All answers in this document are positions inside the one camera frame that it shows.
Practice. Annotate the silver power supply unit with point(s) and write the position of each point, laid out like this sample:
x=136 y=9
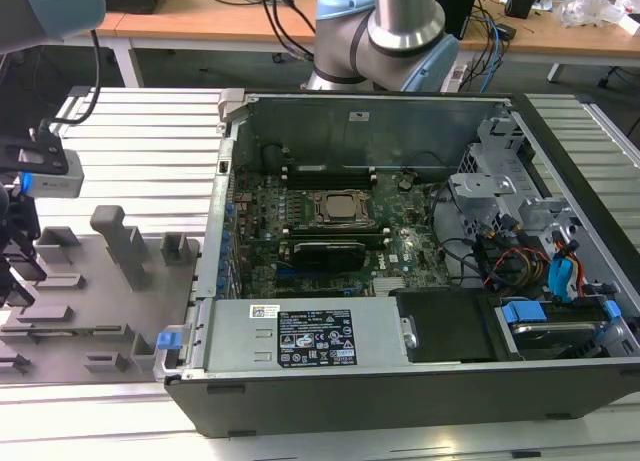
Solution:
x=240 y=331

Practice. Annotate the green RAM stick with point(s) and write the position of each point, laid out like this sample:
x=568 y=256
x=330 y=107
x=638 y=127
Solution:
x=75 y=330

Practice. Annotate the green motherboard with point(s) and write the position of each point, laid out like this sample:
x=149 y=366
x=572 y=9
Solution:
x=400 y=231

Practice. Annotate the round coin battery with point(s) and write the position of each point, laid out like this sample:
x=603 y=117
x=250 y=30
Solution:
x=406 y=184

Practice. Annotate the black open PC case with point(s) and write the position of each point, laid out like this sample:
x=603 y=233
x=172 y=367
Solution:
x=350 y=406

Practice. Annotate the clear plastic bags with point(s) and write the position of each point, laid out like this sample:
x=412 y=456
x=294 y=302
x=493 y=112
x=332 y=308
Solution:
x=590 y=6

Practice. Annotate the wooden desk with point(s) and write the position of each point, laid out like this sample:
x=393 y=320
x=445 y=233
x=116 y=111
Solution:
x=200 y=23

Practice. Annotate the black graphics card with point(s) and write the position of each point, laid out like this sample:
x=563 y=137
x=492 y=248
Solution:
x=327 y=255

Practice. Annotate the grey case corner latch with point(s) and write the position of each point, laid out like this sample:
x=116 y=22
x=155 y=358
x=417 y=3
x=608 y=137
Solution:
x=231 y=103

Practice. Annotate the silver metal drive cage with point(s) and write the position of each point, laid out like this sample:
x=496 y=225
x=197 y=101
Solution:
x=480 y=188

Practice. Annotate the black plastic shroud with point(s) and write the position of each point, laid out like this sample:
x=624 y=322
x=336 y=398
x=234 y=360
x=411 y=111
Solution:
x=445 y=326

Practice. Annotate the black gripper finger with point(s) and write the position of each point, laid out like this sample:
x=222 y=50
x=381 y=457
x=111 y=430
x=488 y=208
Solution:
x=25 y=276

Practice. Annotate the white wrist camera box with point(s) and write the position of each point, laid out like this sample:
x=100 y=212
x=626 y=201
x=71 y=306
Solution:
x=55 y=183

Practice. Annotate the hard disk in blue carrier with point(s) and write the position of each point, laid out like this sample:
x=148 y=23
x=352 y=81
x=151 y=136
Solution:
x=555 y=333

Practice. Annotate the grey parts rack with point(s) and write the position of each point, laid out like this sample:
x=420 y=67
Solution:
x=100 y=301

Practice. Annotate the blue case latch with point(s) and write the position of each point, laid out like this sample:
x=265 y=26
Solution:
x=167 y=341

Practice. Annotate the white power strip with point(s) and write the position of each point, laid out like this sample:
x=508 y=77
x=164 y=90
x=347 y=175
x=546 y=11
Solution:
x=455 y=77

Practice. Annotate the installed RAM stick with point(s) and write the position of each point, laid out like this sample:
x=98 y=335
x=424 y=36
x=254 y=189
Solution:
x=332 y=169

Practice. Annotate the empty RAM slots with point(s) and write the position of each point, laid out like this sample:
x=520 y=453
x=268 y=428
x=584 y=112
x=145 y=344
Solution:
x=340 y=235

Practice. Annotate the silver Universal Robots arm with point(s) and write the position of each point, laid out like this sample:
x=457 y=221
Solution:
x=405 y=16

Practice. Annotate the white sticker on case wall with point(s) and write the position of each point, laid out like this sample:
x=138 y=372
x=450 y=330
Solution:
x=359 y=117

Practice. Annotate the small flat black device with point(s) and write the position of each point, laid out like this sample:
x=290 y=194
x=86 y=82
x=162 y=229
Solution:
x=506 y=32

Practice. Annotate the small black box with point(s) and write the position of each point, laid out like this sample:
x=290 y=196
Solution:
x=521 y=3

